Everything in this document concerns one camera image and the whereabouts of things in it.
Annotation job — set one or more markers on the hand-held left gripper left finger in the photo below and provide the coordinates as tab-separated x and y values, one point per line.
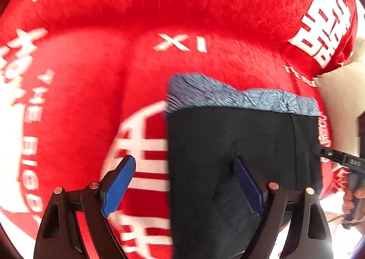
119	185

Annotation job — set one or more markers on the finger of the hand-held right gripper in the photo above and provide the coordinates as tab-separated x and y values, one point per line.
330	154

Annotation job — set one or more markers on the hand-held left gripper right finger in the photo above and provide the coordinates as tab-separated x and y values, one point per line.
249	187

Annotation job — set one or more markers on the black pants with grey waistband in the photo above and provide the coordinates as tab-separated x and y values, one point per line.
228	156

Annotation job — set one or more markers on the person's right hand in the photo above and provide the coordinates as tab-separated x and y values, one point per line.
348	204

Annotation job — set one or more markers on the beige pillow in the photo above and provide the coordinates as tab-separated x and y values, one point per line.
342	105

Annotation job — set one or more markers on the red printed blanket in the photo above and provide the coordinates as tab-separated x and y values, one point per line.
114	62

